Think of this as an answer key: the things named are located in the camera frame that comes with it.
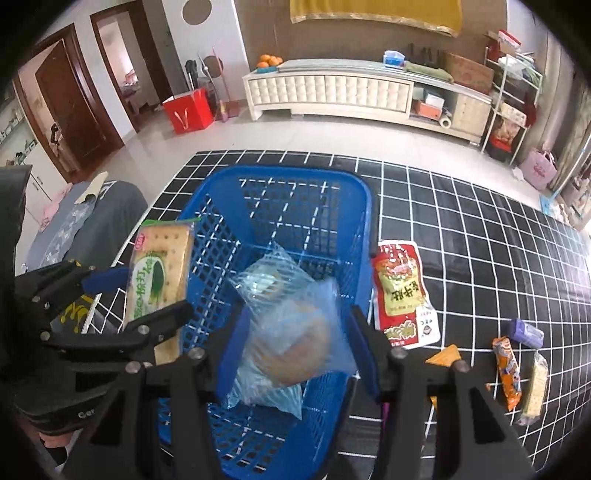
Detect red yellow snack pouch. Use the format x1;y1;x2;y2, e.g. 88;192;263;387
372;240;441;349

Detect clear bag with bun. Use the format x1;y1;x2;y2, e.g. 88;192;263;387
224;276;358;421

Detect clear blue pastry bag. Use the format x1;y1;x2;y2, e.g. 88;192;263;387
229;242;314;317

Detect green cracker pack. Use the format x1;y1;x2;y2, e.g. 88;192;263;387
122;218;201;366

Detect orange snack pouch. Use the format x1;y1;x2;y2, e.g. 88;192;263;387
425;344;462;409

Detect orange snack bar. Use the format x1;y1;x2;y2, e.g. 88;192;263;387
492;336;522;411

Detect blue plastic basket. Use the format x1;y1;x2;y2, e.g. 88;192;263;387
160;165;377;479

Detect clear cracker pack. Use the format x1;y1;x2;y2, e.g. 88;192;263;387
517;351;549;426

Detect person's hand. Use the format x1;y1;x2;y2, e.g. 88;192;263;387
39;430;80;450

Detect grey queen print garment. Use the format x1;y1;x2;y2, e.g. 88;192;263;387
17;180;147;272

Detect black white grid tablecloth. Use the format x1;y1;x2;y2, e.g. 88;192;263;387
82;150;591;471

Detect small purple candy pack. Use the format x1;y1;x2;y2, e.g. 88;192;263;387
508;319;545;350

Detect brown wooden door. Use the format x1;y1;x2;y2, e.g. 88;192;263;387
35;41;107;169

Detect red gift bag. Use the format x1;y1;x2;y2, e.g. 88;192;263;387
162;88;213;135

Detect pink tote bag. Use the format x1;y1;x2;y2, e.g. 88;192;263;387
520;149;557;191

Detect white tufted tv cabinet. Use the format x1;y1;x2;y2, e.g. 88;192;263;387
242;59;492;145

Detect oranges on blue plate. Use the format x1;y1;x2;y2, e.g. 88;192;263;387
256;54;283;73

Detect green folded cloth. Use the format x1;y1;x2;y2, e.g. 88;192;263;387
405;61;454;83

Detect cardboard box on cabinet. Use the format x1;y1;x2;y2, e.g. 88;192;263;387
442;52;494;94

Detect blue tissue box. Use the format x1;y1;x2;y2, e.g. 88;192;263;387
383;50;406;68

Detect white metal shelf rack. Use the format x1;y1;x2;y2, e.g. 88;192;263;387
481;29;544;165

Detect yellow tv cover cloth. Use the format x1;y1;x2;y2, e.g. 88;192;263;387
290;0;463;37

